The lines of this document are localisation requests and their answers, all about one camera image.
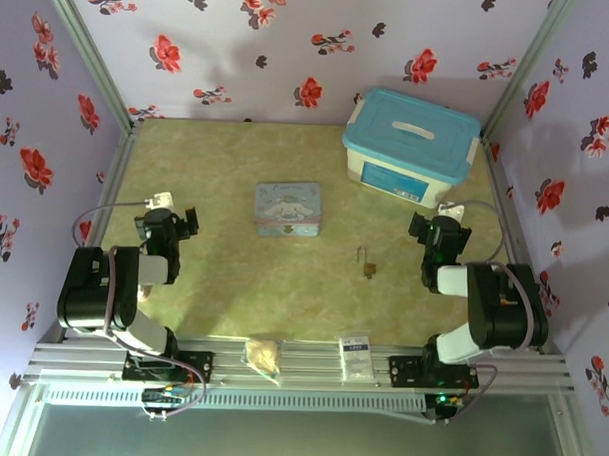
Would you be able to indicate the small brass padlock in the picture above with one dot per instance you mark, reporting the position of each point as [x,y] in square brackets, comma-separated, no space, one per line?
[370,268]

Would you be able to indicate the blue cartoon tin box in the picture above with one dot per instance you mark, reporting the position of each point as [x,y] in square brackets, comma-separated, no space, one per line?
[287,210]

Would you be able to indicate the blue-lidded plastic storage box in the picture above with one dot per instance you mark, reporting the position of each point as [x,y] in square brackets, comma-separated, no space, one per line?
[408,136]

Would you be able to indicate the white packet with blue label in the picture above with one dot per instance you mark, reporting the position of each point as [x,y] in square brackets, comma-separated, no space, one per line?
[356,357]

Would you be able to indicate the clear bag with beige contents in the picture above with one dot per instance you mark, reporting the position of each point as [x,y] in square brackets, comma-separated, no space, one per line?
[262,356]

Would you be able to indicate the small circuit board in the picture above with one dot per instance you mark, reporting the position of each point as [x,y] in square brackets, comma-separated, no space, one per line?
[447,400]
[161,397]

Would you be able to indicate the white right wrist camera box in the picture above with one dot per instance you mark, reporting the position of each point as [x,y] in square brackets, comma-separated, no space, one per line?
[451,210]

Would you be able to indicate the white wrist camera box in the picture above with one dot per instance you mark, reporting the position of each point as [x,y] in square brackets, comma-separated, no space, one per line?
[451,210]
[161,201]

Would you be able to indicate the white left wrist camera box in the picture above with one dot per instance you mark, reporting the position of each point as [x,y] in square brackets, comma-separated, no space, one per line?
[161,201]

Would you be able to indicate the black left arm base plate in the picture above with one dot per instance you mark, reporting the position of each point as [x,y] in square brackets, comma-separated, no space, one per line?
[199,367]

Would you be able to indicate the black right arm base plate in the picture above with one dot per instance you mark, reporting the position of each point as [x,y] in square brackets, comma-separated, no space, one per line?
[404,371]

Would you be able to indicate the aluminium frame rail with slots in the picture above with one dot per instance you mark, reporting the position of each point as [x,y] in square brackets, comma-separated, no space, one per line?
[310,360]

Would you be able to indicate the aluminium corner post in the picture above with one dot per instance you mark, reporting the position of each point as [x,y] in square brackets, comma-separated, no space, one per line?
[85,50]
[533,61]

